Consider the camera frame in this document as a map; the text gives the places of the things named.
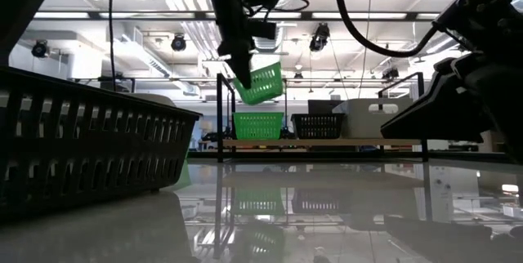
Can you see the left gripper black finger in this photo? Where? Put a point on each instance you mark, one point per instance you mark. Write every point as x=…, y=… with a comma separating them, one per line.
x=242, y=71

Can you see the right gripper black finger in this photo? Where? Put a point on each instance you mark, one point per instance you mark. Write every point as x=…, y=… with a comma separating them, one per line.
x=453, y=64
x=441, y=112

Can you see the green slotted plastic basket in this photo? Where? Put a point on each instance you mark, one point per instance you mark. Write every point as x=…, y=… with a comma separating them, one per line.
x=258, y=114
x=184, y=179
x=265, y=95

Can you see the black slotted plastic basket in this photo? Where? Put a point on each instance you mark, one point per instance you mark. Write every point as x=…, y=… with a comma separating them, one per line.
x=318, y=116
x=102, y=144

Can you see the white plastic bin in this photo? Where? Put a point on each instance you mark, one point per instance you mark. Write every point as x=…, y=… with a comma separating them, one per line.
x=359, y=126
x=157, y=99

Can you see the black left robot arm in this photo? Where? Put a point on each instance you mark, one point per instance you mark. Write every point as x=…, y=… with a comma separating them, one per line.
x=24, y=1

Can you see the black ceiling spotlight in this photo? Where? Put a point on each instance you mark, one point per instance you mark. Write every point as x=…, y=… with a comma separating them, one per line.
x=178, y=43
x=320, y=38
x=39, y=49
x=298, y=76
x=390, y=74

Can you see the black monitor screen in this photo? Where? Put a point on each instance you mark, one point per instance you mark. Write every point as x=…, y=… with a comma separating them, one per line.
x=323, y=106

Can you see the black overhead frame beam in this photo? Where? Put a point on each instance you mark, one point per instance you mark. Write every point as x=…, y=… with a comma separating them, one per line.
x=200, y=15

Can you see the black frame wooden shelf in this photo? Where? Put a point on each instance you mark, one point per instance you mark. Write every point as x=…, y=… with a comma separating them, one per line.
x=220, y=124

